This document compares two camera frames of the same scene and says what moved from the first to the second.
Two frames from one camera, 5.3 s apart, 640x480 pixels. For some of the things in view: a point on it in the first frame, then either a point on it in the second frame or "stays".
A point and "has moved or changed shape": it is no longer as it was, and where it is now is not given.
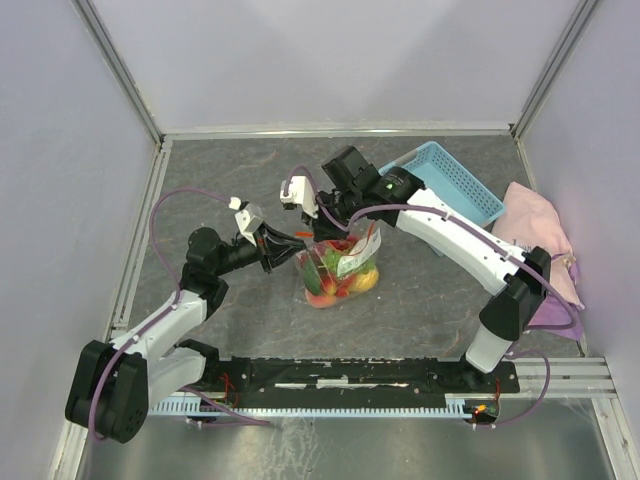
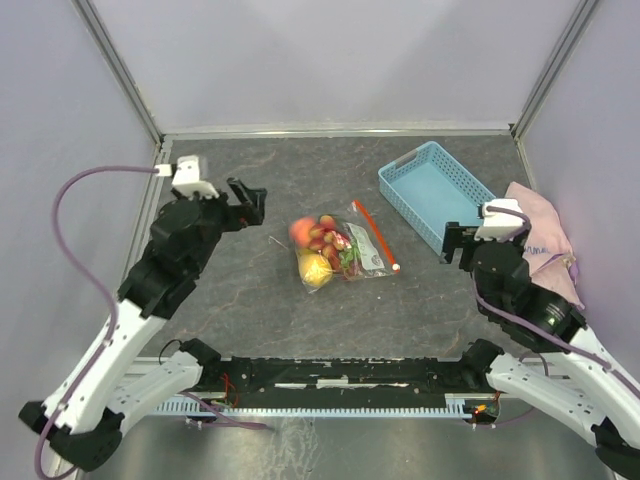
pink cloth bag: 529,221 stays
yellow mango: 365,281 -> 315,270
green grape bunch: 331,260 -> 349,256
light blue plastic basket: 450,183 stays
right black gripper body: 335,213 -> 516,243
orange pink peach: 321,301 -> 300,231
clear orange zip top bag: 332,270 has moved or changed shape
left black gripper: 279,246 -> 251,212
